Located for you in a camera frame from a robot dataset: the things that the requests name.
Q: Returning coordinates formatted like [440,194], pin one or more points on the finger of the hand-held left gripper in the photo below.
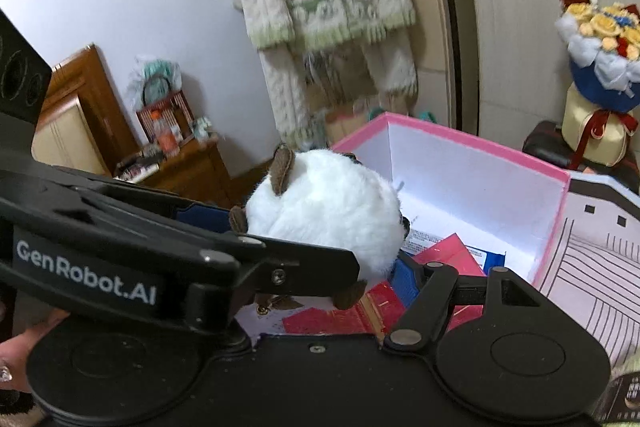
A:
[310,272]
[200,217]

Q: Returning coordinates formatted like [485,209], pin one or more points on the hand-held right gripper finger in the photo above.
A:
[402,282]

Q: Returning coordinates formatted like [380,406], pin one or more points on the pink red booklet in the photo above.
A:
[450,252]

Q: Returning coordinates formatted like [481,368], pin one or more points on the white plush toy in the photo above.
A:
[325,207]

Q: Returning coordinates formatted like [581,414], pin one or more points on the pink cardboard box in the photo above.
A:
[475,207]

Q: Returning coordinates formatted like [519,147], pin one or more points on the person's left hand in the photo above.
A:
[20,352]

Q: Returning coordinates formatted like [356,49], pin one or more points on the assorted small cosmetics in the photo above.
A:
[135,164]

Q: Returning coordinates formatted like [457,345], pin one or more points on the orange drink bottle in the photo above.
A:
[167,139]

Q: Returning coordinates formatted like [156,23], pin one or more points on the small teal figurine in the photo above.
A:
[204,129]

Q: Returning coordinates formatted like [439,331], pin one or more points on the woven handbag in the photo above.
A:
[175,107]

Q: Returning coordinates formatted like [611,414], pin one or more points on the cream fluffy pajama pants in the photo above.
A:
[285,97]

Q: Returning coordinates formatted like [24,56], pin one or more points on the wooden side cabinet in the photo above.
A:
[100,107]

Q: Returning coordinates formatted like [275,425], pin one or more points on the brown paper bag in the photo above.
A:
[345,124]

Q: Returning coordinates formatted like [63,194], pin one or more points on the dark stool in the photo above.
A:
[542,142]

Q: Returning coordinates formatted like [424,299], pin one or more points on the cream gift box red ribbon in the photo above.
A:
[580,122]

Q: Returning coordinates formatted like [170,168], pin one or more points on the black gold round packet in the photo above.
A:
[631,394]

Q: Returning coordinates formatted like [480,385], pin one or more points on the beige tall cabinet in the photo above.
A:
[425,7]

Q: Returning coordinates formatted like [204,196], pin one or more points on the flower bouquet blue wrap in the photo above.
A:
[600,77]

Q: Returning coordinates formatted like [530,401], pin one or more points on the white wardrobe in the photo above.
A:
[510,7]

